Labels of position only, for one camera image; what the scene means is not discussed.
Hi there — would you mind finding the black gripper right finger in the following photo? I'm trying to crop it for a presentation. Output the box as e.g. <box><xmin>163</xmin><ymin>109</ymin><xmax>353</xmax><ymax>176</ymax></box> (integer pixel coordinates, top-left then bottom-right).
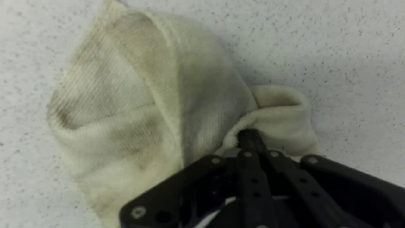
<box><xmin>250</xmin><ymin>128</ymin><xmax>405</xmax><ymax>228</ymax></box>

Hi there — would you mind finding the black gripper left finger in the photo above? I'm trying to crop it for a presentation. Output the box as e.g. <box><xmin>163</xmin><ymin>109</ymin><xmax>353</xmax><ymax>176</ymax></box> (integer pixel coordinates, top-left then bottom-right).
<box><xmin>117</xmin><ymin>128</ymin><xmax>255</xmax><ymax>228</ymax></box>

